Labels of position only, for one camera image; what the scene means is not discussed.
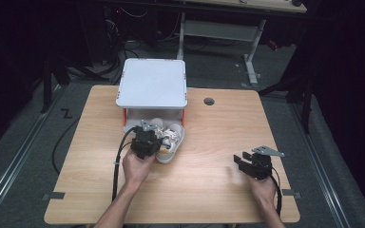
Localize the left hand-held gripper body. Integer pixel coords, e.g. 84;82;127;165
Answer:
130;119;164;161

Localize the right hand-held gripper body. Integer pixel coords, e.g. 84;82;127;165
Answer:
248;145;285;181

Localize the white sneaker with orange heel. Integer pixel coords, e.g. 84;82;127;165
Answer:
155;123;186;165
145;117;166;138

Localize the white two-tier shoe rack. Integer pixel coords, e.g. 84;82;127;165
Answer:
115;58;188;137

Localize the person's right hand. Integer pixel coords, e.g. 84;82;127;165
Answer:
247;175;279;207

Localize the person's left hand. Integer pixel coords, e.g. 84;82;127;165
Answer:
122;147;157;188

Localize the black floor tape mark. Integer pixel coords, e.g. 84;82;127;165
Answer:
60;107;73;120

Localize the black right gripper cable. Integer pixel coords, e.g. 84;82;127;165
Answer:
269;174;283;217

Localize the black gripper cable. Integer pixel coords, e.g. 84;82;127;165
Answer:
269;174;283;217
111;125;140;202

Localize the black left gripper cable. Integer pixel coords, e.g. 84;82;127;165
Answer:
111;125;140;202

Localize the metal floor rail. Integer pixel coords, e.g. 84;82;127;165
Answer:
288;101;352;228
0;83;63;222

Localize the black cable on floor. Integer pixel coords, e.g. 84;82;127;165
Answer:
51;116;81;175

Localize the bundle of dark cables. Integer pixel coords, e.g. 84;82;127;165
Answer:
103;6;150;85

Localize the wooden desk with white frame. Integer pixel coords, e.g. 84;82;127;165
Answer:
176;0;308;87

